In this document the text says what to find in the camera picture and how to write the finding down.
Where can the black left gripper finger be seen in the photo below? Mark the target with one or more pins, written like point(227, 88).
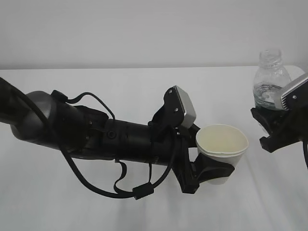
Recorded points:
point(191, 137)
point(206, 169)

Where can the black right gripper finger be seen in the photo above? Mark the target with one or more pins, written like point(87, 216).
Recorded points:
point(270, 120)
point(278, 141)

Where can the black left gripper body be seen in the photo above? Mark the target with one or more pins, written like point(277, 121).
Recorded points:
point(169, 147)

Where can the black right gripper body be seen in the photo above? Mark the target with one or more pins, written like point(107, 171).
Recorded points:
point(295, 126)

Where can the white paper cup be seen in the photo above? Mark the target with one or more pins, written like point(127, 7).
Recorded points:
point(223, 143)

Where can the clear green-label water bottle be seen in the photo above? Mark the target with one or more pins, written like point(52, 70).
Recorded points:
point(270, 77)

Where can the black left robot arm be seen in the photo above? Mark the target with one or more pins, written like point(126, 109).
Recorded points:
point(55, 121)

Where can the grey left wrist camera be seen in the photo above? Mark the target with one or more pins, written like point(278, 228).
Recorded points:
point(178, 108)

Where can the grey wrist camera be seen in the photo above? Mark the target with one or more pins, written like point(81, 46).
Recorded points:
point(178, 108)
point(294, 95)

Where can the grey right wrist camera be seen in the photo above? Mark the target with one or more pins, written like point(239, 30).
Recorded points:
point(294, 95)

